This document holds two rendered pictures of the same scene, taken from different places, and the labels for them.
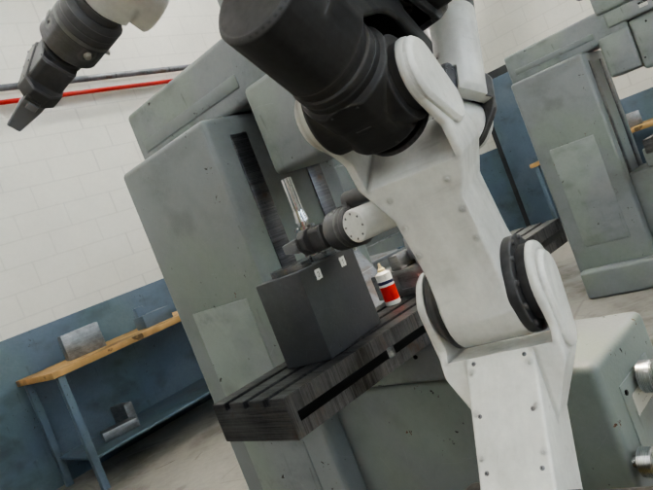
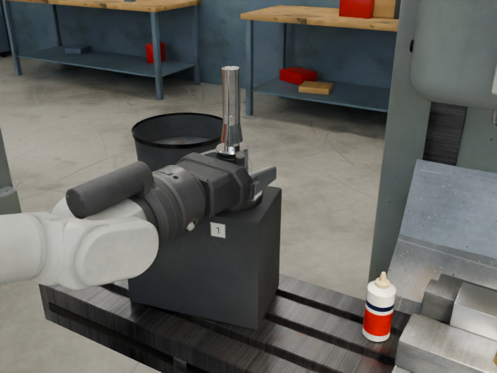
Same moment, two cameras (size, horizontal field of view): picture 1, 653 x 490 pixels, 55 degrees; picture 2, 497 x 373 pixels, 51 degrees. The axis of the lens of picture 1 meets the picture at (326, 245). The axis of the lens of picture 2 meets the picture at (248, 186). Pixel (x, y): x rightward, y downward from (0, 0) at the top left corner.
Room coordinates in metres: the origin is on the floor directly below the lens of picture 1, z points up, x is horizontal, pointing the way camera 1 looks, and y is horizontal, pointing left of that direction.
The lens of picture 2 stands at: (1.24, -0.65, 1.45)
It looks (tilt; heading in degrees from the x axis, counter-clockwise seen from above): 25 degrees down; 74
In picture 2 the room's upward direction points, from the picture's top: straight up
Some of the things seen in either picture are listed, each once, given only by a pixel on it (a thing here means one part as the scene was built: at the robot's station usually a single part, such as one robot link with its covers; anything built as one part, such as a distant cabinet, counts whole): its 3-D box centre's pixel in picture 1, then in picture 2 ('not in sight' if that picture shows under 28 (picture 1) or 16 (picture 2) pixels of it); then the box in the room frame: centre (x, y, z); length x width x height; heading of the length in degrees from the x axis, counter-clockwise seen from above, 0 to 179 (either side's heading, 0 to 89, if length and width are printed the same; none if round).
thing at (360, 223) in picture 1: (363, 215); (116, 214); (1.24, -0.09, 1.16); 0.11 x 0.11 x 0.11; 37
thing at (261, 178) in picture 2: not in sight; (264, 180); (1.44, -0.02, 1.15); 0.06 x 0.02 x 0.03; 37
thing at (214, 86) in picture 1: (223, 93); not in sight; (2.00, 0.13, 1.66); 0.80 x 0.23 x 0.20; 45
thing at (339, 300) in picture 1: (320, 302); (203, 242); (1.37, 0.06, 1.02); 0.22 x 0.12 x 0.20; 145
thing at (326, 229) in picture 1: (334, 232); (189, 193); (1.33, -0.03, 1.15); 0.13 x 0.12 x 0.10; 127
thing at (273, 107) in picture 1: (309, 114); not in sight; (1.79, -0.09, 1.47); 0.24 x 0.19 x 0.26; 135
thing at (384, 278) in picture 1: (386, 283); (379, 303); (1.59, -0.11, 0.97); 0.04 x 0.04 x 0.11
